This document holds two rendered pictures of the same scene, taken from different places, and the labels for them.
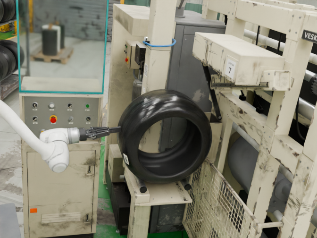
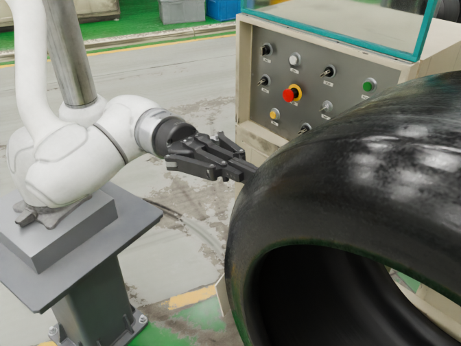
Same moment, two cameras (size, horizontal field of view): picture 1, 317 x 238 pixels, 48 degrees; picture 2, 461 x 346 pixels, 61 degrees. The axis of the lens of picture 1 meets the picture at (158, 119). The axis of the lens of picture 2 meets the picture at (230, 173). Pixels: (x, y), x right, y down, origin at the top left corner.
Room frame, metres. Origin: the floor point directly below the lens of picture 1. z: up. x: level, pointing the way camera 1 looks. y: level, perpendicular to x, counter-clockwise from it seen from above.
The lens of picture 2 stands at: (1.66, -0.17, 1.58)
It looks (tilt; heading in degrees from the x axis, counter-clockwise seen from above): 37 degrees down; 65
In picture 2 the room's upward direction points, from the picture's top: straight up
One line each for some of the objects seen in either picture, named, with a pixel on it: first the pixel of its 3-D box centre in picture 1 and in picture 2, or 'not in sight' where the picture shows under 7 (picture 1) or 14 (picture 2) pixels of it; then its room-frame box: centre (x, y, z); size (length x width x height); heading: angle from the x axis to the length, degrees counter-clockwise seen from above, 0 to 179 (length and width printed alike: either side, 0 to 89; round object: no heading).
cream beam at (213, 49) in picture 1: (232, 56); not in sight; (1.99, -0.36, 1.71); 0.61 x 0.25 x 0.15; 18
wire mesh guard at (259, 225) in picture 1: (212, 224); not in sight; (1.90, -0.43, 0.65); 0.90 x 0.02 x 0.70; 18
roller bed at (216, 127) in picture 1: (204, 136); not in sight; (2.34, -0.34, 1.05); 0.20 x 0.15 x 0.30; 18
